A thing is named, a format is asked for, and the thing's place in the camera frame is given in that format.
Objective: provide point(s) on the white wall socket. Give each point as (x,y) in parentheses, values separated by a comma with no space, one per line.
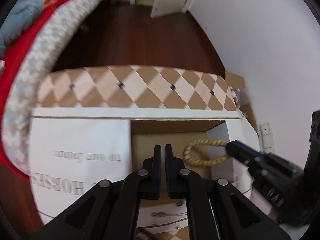
(267,138)

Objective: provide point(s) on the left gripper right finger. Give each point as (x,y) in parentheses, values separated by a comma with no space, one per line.
(215,208)

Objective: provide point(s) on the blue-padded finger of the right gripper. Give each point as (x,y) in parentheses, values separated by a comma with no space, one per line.
(243,153)

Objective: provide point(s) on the white cardboard jewelry box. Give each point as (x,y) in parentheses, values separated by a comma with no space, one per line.
(145,134)

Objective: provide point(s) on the brown diamond pattern table cover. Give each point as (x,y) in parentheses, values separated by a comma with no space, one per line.
(135,86)

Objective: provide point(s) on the brown cardboard box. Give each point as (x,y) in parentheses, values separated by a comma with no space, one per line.
(238,88)

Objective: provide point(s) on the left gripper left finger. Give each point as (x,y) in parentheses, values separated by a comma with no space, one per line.
(109,210)

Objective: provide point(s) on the red bed sheet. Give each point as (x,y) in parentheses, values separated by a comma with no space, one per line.
(22,47)

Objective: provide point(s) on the bed with checkered mattress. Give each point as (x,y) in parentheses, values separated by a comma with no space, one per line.
(32,62)

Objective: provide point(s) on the blue-grey quilt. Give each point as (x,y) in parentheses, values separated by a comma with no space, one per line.
(20,19)

